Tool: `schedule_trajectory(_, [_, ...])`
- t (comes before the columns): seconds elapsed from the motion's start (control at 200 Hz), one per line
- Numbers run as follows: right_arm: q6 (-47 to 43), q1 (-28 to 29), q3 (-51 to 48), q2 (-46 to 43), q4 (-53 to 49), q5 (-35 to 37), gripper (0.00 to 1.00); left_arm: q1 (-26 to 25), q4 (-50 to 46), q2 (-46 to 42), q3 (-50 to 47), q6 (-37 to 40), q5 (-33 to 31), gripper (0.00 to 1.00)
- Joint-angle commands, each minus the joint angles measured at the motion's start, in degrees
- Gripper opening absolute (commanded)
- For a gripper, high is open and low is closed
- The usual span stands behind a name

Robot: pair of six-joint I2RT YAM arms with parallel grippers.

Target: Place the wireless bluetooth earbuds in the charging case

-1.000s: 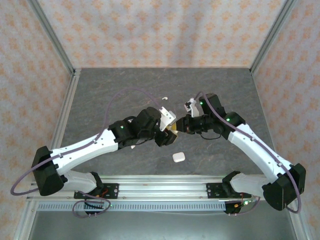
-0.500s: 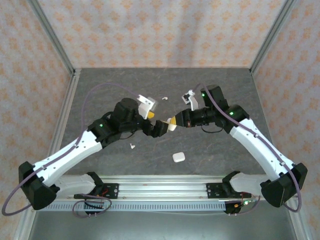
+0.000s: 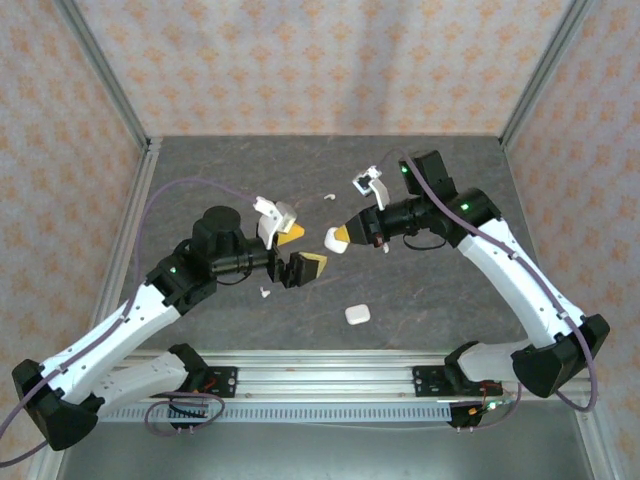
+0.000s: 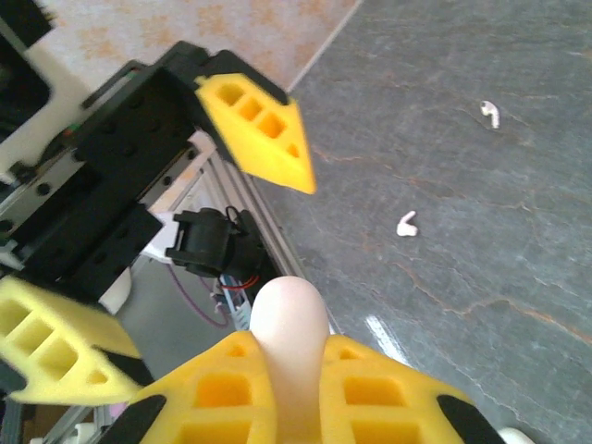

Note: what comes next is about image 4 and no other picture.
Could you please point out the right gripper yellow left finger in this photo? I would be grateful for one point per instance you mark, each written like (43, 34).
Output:
(222, 393)

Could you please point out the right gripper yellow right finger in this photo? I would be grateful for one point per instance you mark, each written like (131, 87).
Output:
(379, 398)

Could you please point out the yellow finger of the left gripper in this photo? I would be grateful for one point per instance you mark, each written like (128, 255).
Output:
(69, 379)
(273, 152)

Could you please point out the small white rounded box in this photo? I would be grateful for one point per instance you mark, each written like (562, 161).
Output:
(515, 437)

